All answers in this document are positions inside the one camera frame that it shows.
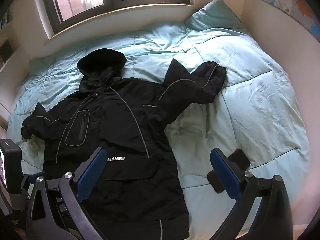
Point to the wall map poster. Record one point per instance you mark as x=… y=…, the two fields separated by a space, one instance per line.
x=295 y=2

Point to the black hooded jacket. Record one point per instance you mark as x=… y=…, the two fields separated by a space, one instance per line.
x=120 y=130

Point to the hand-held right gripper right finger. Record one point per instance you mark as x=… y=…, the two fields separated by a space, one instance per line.
x=223 y=172

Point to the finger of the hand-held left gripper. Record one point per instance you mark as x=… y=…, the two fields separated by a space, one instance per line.
x=35 y=176

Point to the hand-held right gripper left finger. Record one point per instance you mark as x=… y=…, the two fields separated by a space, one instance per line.
x=91 y=172

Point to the teal quilted blanket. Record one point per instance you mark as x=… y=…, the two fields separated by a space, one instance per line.
x=250 y=100

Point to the bookshelf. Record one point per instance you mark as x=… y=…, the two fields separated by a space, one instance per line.
x=5 y=35

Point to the teal pillow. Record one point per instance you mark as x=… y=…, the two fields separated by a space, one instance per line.
x=215 y=15

